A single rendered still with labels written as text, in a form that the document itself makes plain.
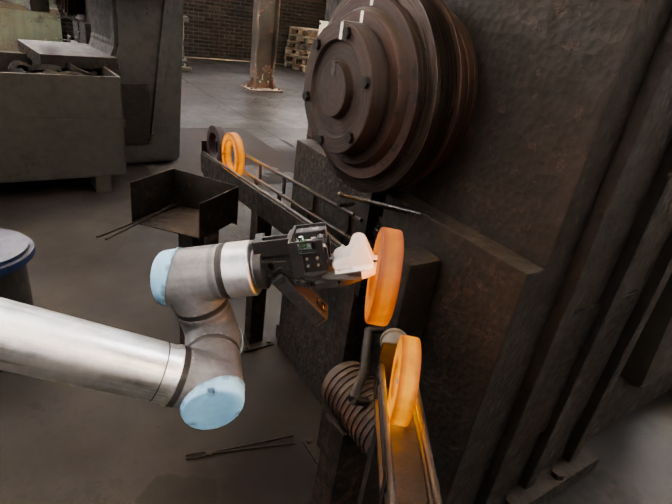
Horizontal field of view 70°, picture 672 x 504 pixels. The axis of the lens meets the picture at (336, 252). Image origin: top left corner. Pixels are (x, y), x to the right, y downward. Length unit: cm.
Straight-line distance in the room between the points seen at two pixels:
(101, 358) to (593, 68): 89
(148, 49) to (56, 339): 337
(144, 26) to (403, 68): 305
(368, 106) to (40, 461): 136
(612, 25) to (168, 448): 155
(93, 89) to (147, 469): 237
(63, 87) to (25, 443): 215
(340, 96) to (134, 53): 294
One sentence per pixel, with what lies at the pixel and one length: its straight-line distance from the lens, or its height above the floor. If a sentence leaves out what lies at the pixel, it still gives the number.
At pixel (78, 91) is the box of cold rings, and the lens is 337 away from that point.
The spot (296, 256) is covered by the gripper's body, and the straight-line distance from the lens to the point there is 72.
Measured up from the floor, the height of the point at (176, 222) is 60.
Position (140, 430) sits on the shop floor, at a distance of 175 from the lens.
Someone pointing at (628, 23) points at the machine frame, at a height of 131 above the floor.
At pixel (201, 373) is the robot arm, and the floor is 79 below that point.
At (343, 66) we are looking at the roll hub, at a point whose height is 117.
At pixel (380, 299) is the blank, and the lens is 70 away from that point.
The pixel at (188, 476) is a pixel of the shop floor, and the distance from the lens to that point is 162.
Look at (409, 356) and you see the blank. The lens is 82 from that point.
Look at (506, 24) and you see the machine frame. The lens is 110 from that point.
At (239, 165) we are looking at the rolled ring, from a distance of 198.
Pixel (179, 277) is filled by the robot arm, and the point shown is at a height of 87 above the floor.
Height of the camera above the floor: 127
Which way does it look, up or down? 26 degrees down
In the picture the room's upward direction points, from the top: 8 degrees clockwise
